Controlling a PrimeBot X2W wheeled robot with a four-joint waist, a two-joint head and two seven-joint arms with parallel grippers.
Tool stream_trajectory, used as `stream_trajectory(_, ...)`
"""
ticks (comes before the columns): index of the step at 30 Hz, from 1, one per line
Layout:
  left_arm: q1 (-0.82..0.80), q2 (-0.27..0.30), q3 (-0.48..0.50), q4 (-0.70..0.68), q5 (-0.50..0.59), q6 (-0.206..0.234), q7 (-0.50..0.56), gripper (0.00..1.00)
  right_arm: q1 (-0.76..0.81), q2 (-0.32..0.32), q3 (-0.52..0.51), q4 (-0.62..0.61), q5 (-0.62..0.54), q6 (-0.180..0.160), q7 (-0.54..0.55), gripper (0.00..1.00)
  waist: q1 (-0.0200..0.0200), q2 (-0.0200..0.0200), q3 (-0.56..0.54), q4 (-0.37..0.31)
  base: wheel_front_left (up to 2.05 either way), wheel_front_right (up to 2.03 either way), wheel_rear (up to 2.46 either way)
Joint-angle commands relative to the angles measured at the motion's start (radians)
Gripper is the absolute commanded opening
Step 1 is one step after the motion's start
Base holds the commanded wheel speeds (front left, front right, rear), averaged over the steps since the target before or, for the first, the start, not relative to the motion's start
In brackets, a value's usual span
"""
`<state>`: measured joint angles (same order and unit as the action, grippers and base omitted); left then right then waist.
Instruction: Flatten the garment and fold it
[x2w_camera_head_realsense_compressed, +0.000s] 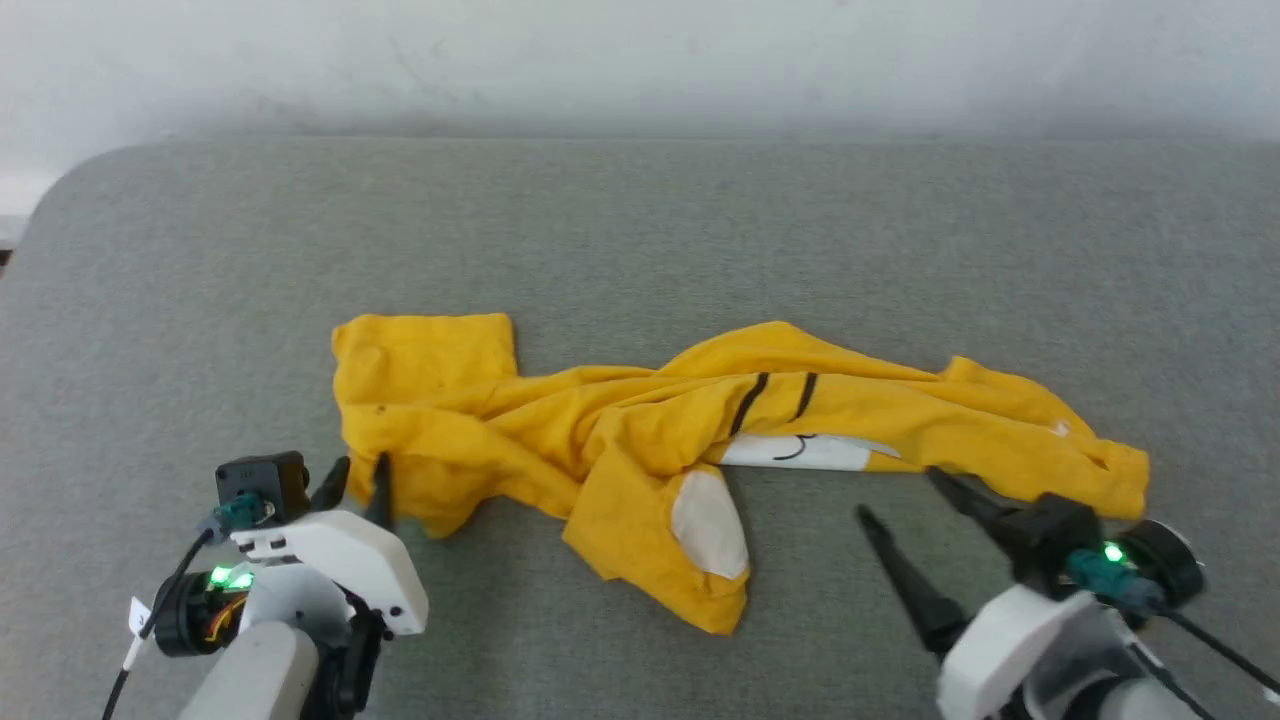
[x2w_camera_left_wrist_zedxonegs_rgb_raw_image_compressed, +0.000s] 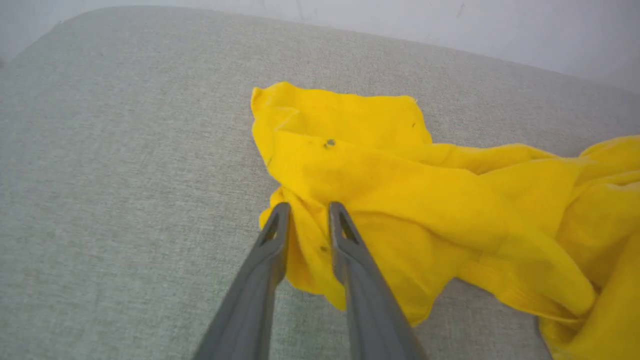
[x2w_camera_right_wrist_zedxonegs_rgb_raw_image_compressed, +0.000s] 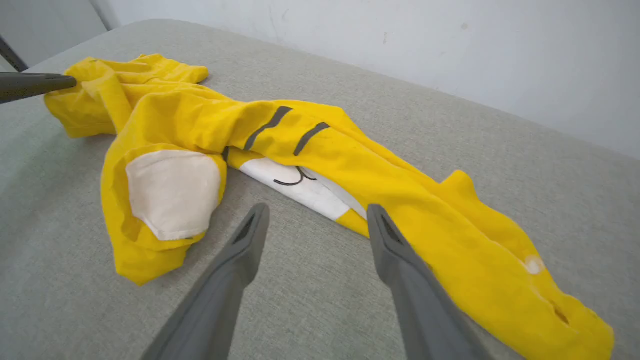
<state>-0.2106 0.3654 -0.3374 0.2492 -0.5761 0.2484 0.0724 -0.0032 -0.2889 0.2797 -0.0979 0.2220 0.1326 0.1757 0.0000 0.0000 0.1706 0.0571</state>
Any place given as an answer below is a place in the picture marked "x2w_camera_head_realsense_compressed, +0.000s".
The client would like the right camera cable teal plug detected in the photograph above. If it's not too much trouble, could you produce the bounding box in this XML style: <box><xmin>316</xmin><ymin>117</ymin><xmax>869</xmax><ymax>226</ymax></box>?
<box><xmin>1065</xmin><ymin>548</ymin><xmax>1280</xmax><ymax>693</ymax></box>

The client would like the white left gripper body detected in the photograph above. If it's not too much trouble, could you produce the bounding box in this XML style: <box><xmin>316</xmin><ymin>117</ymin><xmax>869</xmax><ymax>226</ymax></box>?
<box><xmin>232</xmin><ymin>509</ymin><xmax>430</xmax><ymax>637</ymax></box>

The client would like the yellow cartoon print garment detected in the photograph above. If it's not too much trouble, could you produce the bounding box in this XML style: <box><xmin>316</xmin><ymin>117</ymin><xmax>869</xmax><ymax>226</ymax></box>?
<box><xmin>331</xmin><ymin>313</ymin><xmax>1151</xmax><ymax>637</ymax></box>

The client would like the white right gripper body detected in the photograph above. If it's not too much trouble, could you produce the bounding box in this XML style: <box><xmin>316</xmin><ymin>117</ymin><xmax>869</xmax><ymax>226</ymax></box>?
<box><xmin>937</xmin><ymin>584</ymin><xmax>1101</xmax><ymax>720</ymax></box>

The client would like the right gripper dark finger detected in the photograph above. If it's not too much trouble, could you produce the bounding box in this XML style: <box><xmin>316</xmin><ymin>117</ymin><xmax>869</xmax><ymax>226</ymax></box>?
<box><xmin>856</xmin><ymin>504</ymin><xmax>969</xmax><ymax>657</ymax></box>
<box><xmin>924</xmin><ymin>467</ymin><xmax>1022</xmax><ymax>547</ymax></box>

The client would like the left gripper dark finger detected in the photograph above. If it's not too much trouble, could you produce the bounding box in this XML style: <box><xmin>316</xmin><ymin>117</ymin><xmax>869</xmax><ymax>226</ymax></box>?
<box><xmin>310</xmin><ymin>456</ymin><xmax>353</xmax><ymax>514</ymax></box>
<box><xmin>363</xmin><ymin>452</ymin><xmax>396</xmax><ymax>532</ymax></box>

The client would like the grey fabric sofa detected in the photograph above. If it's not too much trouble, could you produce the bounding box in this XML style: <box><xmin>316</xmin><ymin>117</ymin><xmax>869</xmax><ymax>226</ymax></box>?
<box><xmin>0</xmin><ymin>135</ymin><xmax>1280</xmax><ymax>720</ymax></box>

